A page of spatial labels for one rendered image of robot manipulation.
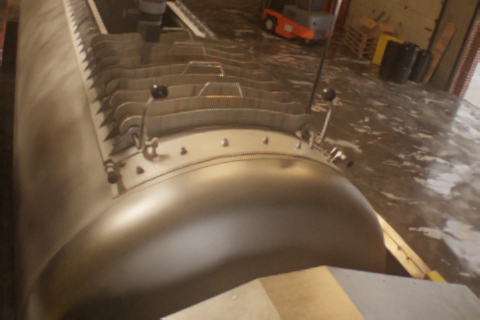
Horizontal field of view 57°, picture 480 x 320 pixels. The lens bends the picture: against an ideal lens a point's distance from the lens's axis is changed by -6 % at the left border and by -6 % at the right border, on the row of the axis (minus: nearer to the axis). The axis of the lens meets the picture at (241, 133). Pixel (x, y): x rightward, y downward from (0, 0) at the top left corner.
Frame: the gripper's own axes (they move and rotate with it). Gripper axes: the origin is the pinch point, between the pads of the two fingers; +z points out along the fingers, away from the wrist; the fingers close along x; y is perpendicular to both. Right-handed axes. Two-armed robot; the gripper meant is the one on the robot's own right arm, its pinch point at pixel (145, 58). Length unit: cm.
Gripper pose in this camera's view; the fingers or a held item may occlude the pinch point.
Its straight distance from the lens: 164.9
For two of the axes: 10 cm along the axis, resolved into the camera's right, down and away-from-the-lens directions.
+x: -3.8, -5.0, 7.8
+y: 9.0, -0.2, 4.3
